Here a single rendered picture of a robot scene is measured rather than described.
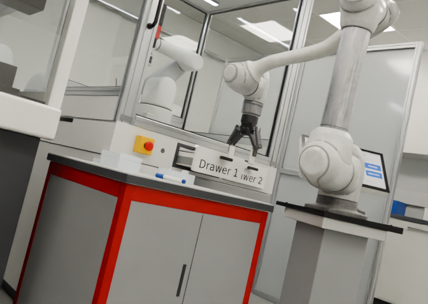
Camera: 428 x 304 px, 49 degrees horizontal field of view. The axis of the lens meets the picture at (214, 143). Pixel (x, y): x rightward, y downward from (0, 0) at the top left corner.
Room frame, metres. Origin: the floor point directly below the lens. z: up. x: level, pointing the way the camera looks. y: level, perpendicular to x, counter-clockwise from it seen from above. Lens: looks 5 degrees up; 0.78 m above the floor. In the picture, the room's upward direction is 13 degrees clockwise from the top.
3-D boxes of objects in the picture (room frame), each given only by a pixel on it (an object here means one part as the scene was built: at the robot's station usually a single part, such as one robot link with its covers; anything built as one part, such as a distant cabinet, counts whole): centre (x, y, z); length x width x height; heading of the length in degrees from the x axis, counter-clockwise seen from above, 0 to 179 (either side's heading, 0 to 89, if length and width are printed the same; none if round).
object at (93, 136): (2.61, 0.33, 0.87); 1.02 x 0.95 x 0.14; 130
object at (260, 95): (2.05, -0.12, 1.25); 0.13 x 0.11 x 0.16; 145
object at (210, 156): (2.11, -0.04, 0.87); 0.29 x 0.02 x 0.11; 130
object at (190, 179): (1.85, 0.12, 0.78); 0.12 x 0.08 x 0.04; 57
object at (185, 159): (2.27, 0.09, 0.86); 0.40 x 0.26 x 0.06; 40
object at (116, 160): (1.61, 0.30, 0.79); 0.13 x 0.09 x 0.05; 41
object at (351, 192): (1.83, -0.51, 0.95); 0.18 x 0.16 x 0.22; 146
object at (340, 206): (1.84, -0.54, 0.81); 0.22 x 0.18 x 0.06; 108
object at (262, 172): (2.42, -0.20, 0.87); 0.29 x 0.02 x 0.11; 130
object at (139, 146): (1.99, 0.29, 0.88); 0.07 x 0.05 x 0.07; 130
